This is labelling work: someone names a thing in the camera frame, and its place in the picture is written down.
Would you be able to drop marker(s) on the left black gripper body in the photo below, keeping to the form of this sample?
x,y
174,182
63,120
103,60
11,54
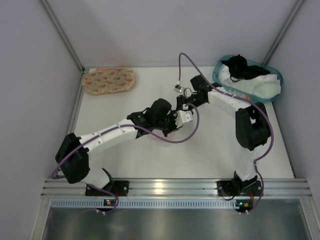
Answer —
x,y
170,124

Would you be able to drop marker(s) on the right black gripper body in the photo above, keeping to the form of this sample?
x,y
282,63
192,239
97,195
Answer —
x,y
182,102

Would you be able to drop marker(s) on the pink floral mesh laundry bag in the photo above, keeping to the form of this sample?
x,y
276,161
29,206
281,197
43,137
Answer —
x,y
109,80

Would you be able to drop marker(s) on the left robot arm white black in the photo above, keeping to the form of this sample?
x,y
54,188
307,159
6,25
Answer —
x,y
76,153

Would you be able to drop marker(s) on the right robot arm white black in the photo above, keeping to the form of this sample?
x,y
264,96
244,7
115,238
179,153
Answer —
x,y
252,125

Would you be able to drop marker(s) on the blue plastic laundry basket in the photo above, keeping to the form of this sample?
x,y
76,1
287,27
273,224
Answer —
x,y
253,98

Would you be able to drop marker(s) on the black garment in basket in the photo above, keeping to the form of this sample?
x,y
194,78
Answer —
x,y
240,70

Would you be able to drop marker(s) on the white garment in basket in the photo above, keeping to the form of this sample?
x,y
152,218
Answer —
x,y
262,86

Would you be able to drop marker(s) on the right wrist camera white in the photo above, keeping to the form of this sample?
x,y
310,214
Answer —
x,y
178,87

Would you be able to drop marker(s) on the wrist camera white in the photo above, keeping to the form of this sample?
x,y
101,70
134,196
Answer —
x,y
178,87
183,116

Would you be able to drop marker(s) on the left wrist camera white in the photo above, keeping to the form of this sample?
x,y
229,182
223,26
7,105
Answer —
x,y
183,116

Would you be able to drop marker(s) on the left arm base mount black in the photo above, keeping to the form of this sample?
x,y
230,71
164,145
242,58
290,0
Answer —
x,y
120,188

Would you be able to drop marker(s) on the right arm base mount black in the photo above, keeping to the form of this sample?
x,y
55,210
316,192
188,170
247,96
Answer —
x,y
236,187

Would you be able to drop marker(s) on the aluminium front rail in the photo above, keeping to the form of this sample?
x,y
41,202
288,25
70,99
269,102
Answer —
x,y
274,188

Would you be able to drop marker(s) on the grey slotted cable duct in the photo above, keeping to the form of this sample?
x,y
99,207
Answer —
x,y
149,203

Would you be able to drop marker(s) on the right aluminium frame post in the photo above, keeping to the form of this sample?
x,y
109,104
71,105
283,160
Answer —
x,y
293,13

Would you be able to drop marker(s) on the aluminium frame post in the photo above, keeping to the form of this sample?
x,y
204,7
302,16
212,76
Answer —
x,y
61,33
293,13

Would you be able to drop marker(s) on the left aluminium frame post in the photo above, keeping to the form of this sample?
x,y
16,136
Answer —
x,y
61,33

